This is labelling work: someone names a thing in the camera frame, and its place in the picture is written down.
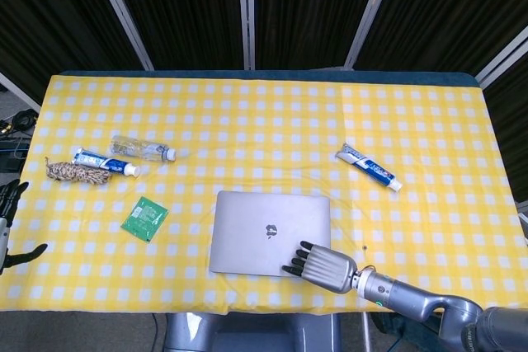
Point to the black folding screen partition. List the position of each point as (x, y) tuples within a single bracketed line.
[(264, 10)]

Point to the blue white toothpaste tube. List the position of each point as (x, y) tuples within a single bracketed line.
[(105, 162), (371, 166)]

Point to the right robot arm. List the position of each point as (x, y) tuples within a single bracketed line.
[(437, 306)]

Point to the green foil sachet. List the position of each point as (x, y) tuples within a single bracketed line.
[(145, 219)]

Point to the clear plastic water bottle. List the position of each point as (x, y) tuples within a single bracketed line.
[(142, 149)]

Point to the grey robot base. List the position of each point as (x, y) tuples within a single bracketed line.
[(251, 333)]

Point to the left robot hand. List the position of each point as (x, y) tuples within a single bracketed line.
[(10, 224)]

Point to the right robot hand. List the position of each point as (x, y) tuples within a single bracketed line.
[(326, 265)]

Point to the silver grey laptop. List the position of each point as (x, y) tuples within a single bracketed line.
[(270, 231)]

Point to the yellow white checkered tablecloth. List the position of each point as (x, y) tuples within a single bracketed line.
[(255, 154)]

